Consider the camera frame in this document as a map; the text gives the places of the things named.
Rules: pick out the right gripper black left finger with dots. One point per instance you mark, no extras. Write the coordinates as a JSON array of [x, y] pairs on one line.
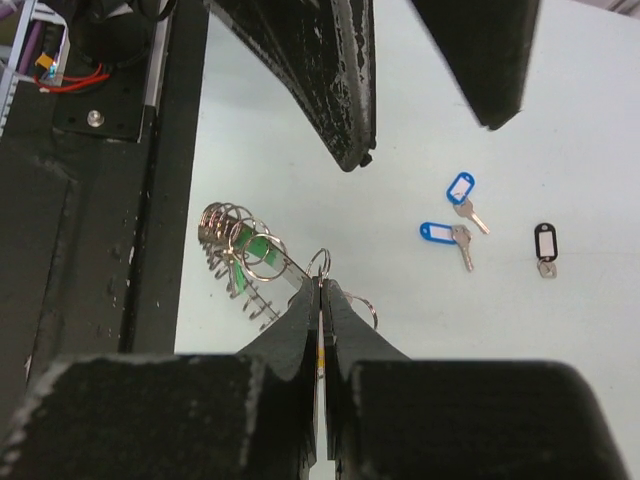
[[247, 415]]

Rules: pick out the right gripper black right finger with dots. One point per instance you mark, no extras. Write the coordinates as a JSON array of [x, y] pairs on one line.
[[391, 417]]

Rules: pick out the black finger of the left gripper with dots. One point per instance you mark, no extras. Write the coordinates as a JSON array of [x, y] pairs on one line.
[[486, 45], [323, 52]]

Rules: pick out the green key tag with key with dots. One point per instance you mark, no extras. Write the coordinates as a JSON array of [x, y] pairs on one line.
[[254, 256]]

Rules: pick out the blue key tag left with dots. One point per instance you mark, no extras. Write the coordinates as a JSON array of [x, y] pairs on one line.
[[458, 193]]

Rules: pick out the blue key tag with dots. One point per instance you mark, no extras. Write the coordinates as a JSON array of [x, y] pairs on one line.
[[458, 193], [457, 235]]

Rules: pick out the blue key tag right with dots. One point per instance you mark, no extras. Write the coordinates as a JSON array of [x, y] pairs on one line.
[[457, 235]]

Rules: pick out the black key tag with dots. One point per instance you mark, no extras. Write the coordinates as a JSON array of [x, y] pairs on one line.
[[546, 250]]

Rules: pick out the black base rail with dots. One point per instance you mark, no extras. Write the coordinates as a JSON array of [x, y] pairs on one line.
[[94, 196]]

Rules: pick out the white slotted cable duct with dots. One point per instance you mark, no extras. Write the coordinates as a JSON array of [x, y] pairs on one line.
[[9, 63]]

